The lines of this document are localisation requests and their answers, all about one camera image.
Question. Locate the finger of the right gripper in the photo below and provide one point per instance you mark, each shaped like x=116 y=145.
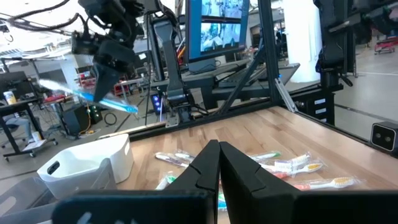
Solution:
x=111 y=79
x=100 y=82

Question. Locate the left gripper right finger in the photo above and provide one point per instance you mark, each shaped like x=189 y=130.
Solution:
x=242 y=186

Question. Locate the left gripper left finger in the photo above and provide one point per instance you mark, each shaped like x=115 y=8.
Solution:
x=202 y=168

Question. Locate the blue toothbrush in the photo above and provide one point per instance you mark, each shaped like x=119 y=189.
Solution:
x=124 y=107
x=222 y=202

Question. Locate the green toothbrush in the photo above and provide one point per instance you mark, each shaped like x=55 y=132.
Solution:
x=267 y=155
x=166 y=180

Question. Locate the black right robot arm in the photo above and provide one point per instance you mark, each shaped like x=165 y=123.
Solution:
x=170 y=62

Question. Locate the black computer tower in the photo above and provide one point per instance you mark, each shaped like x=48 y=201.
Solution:
x=74 y=119

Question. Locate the orange wrapped toothbrush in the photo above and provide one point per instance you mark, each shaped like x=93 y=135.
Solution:
x=311 y=168
x=339 y=182

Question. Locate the white plastic bin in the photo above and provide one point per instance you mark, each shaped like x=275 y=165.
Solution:
x=118 y=155

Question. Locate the black rolling desk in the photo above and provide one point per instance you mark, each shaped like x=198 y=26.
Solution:
x=15 y=107

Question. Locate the white bottle yellow label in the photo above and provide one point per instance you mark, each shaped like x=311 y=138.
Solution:
x=10 y=98

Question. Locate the dark smoky plastic bin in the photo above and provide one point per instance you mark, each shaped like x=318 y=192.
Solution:
x=104 y=179

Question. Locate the monitor with blue screen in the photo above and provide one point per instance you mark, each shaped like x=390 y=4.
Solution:
x=217 y=37

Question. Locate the black labelled drawer cabinet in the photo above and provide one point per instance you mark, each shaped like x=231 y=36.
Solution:
x=311 y=109

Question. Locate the white building column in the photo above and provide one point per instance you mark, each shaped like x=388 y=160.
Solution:
x=301 y=40

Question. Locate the black background rig column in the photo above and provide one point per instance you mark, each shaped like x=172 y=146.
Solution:
x=334 y=37

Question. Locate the red cart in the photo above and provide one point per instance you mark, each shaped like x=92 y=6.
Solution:
x=387 y=46

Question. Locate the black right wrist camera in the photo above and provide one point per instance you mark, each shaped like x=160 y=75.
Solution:
x=84 y=43

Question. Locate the grey table-level camera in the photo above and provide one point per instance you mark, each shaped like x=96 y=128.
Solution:
x=384 y=137

